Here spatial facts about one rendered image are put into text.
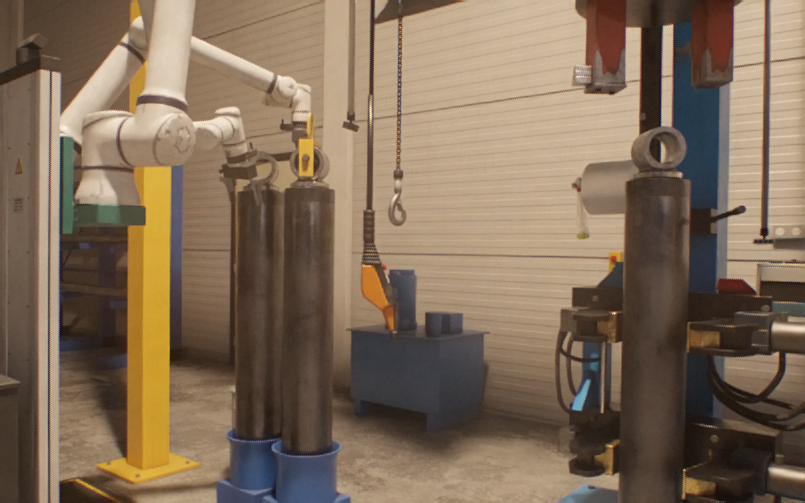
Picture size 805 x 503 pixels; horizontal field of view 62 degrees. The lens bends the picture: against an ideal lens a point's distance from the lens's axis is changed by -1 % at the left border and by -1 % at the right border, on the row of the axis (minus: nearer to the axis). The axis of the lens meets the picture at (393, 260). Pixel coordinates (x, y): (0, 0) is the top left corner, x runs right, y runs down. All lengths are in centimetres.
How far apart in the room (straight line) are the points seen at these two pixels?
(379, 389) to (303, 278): 221
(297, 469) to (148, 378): 126
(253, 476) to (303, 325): 75
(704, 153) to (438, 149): 293
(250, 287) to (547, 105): 276
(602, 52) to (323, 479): 196
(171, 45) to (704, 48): 175
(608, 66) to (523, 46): 276
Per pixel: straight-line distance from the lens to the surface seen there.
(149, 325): 385
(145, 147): 211
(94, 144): 222
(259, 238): 303
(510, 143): 510
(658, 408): 247
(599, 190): 344
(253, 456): 315
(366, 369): 495
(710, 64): 263
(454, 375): 469
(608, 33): 251
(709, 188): 288
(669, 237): 243
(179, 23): 225
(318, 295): 281
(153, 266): 384
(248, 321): 306
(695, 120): 293
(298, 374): 285
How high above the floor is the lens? 122
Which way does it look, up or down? 1 degrees down
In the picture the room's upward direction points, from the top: 1 degrees clockwise
